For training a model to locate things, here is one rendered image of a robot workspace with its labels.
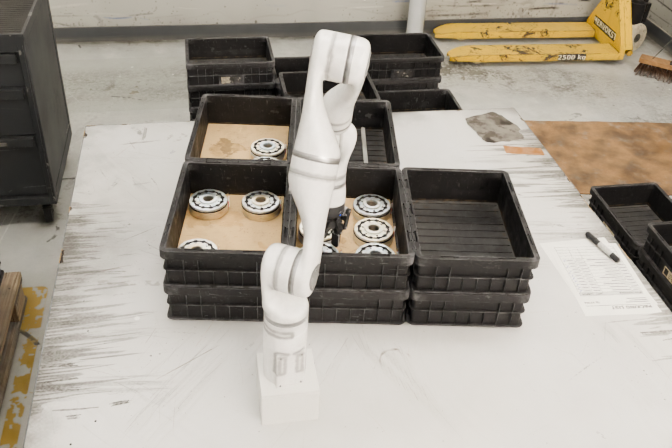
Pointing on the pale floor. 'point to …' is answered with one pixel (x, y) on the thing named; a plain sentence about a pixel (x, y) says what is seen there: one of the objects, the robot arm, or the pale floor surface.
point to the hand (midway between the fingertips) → (326, 245)
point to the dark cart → (30, 99)
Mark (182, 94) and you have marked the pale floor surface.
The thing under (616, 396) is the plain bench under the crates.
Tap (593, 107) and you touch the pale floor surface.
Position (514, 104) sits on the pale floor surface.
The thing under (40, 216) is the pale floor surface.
